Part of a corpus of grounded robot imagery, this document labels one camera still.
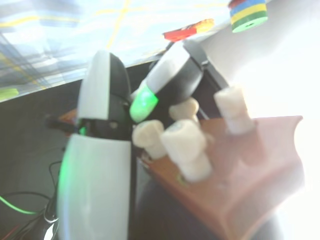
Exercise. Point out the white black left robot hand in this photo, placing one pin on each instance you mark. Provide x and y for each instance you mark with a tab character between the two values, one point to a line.
95	175

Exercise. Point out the brown toy ukulele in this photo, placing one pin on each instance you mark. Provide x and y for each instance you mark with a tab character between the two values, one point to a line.
250	175

